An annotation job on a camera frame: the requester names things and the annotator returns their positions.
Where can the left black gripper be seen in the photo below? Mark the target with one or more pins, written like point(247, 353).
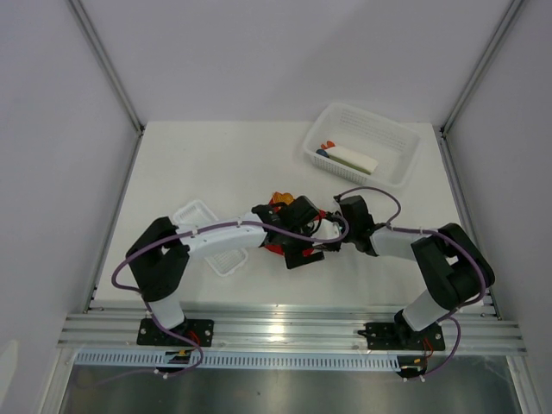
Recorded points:
point(294, 256)

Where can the orange plastic spoon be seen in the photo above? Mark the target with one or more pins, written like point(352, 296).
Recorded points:
point(281, 199)

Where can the red paper napkin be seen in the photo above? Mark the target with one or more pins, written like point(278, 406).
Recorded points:
point(314, 225)

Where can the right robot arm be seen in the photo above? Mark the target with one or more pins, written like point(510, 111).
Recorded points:
point(455, 272)

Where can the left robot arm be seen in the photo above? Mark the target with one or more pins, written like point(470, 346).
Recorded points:
point(159, 257)

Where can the blue utensil in basket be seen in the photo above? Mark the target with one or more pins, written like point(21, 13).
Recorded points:
point(322, 152)

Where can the orange utensil in basket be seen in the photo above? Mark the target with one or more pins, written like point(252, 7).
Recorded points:
point(327, 145)

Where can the large white plastic basket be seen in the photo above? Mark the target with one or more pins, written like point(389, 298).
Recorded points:
point(392, 144)

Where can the small white utensil tray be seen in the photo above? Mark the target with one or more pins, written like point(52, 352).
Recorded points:
point(221, 259)

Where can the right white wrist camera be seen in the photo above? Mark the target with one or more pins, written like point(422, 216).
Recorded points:
point(328, 232)

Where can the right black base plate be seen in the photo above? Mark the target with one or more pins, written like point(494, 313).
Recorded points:
point(396, 337)

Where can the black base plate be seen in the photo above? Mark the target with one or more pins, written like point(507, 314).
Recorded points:
point(396, 337)
point(200, 331)

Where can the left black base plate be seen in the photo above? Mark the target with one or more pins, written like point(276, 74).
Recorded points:
point(200, 331)

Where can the aluminium front rail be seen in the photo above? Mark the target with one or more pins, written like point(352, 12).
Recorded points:
point(283, 328)

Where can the white slotted cable duct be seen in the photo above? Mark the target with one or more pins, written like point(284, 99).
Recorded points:
point(237, 360)

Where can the right aluminium frame post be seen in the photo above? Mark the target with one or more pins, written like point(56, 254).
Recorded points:
point(489, 53)

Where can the aluminium frame post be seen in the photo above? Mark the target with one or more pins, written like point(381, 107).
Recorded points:
point(489, 53)
point(88, 29)

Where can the left aluminium frame post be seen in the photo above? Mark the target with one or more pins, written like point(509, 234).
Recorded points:
point(88, 29)

